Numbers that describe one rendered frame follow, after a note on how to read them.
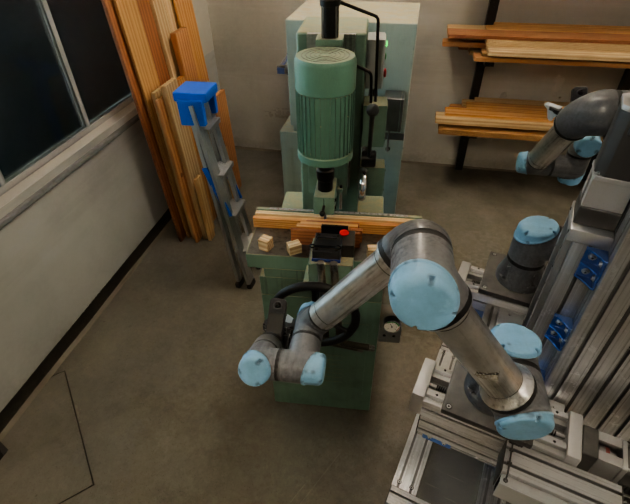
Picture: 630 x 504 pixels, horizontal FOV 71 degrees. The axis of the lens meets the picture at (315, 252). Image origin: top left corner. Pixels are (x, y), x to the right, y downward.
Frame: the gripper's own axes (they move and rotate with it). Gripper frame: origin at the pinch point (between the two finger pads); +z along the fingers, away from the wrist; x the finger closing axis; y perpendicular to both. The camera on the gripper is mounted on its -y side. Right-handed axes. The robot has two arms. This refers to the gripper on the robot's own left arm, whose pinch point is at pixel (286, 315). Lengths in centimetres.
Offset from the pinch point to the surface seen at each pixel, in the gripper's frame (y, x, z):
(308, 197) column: -33, -3, 49
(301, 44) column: -82, -4, 21
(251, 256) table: -12.9, -17.2, 19.4
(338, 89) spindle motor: -65, 11, 2
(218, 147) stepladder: -52, -60, 99
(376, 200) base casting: -32, 23, 72
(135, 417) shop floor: 73, -78, 48
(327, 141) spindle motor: -52, 8, 8
